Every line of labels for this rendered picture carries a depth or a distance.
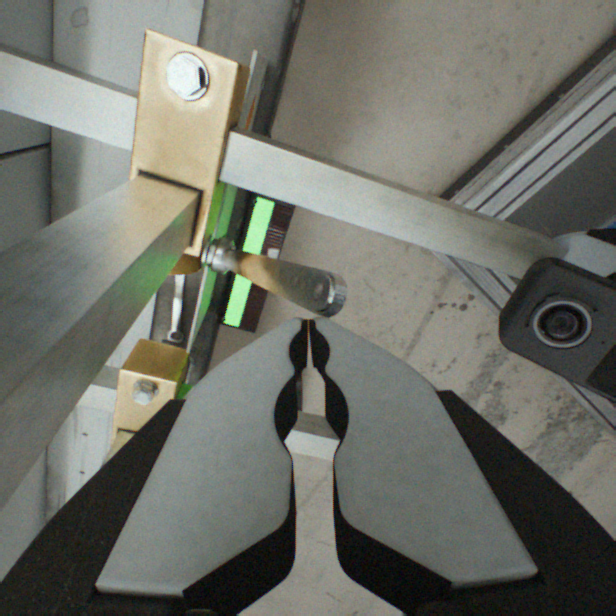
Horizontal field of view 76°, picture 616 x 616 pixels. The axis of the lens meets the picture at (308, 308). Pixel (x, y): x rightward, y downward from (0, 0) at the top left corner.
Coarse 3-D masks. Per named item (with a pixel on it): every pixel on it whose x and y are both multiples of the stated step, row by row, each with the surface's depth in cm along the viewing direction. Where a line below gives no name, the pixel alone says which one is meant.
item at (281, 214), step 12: (276, 204) 41; (276, 216) 42; (288, 216) 42; (276, 228) 42; (276, 240) 43; (264, 252) 44; (276, 252) 44; (252, 288) 46; (264, 288) 46; (252, 300) 47; (252, 312) 47; (252, 324) 48
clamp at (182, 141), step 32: (160, 32) 20; (160, 64) 21; (224, 64) 21; (160, 96) 21; (224, 96) 21; (160, 128) 22; (192, 128) 22; (224, 128) 22; (160, 160) 23; (192, 160) 23; (192, 256) 27
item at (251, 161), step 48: (0, 48) 22; (0, 96) 22; (48, 96) 22; (96, 96) 22; (240, 144) 23; (288, 192) 25; (336, 192) 25; (384, 192) 25; (432, 240) 27; (480, 240) 27; (528, 240) 27
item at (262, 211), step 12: (264, 204) 41; (252, 216) 42; (264, 216) 42; (252, 228) 42; (264, 228) 42; (252, 240) 43; (252, 252) 44; (240, 276) 45; (240, 288) 46; (240, 300) 47; (228, 312) 47; (240, 312) 47
